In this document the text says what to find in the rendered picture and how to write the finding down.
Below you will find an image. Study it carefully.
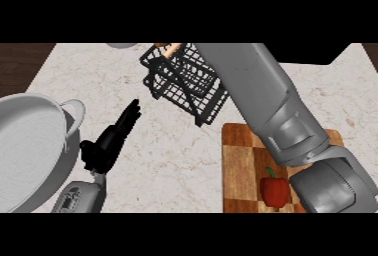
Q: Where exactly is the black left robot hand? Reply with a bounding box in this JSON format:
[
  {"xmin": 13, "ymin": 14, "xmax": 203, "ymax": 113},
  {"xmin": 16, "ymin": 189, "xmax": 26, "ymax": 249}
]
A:
[{"xmin": 78, "ymin": 98, "xmax": 142, "ymax": 175}]

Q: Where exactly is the pale grey round object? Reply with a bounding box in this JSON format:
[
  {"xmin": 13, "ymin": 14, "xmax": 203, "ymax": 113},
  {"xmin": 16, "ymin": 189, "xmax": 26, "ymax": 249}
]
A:
[{"xmin": 104, "ymin": 43, "xmax": 141, "ymax": 50}]

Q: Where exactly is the black wire tiered basket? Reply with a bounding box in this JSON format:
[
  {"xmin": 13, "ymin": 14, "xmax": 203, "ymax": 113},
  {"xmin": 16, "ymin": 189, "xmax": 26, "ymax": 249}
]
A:
[{"xmin": 138, "ymin": 43, "xmax": 231, "ymax": 128}]

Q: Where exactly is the large grey pot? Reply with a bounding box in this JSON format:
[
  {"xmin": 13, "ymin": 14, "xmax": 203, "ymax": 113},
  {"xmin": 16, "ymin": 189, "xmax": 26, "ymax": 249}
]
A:
[{"xmin": 0, "ymin": 92, "xmax": 86, "ymax": 214}]

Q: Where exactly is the checkered wooden cutting board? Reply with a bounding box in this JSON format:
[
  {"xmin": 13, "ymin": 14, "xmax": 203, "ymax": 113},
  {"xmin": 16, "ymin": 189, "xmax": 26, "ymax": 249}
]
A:
[{"xmin": 219, "ymin": 122, "xmax": 345, "ymax": 214}]

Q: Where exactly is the red bell pepper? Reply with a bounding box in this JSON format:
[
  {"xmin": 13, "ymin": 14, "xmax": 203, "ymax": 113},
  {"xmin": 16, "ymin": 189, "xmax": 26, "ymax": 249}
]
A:
[{"xmin": 258, "ymin": 166, "xmax": 292, "ymax": 210}]

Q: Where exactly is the black appliance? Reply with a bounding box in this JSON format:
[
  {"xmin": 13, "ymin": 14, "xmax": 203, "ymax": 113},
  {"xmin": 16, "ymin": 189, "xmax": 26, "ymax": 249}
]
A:
[{"xmin": 264, "ymin": 43, "xmax": 352, "ymax": 67}]

